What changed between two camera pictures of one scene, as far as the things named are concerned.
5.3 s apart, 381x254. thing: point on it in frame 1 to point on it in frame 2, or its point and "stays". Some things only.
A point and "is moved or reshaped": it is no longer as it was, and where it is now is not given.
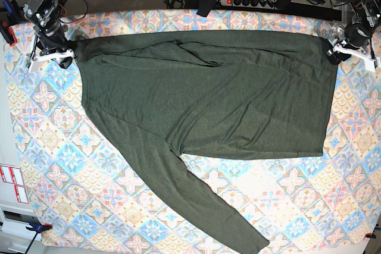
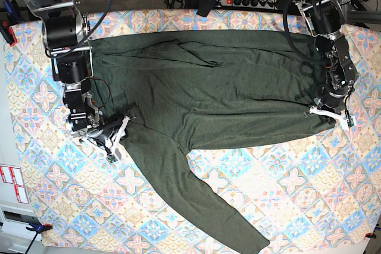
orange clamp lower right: (370, 235) stays
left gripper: (49, 38) to (100, 132)
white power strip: (248, 2) stays
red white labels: (12, 174) stays
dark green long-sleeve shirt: (225, 94) is moved or reshaped
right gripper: (359, 35) to (331, 99)
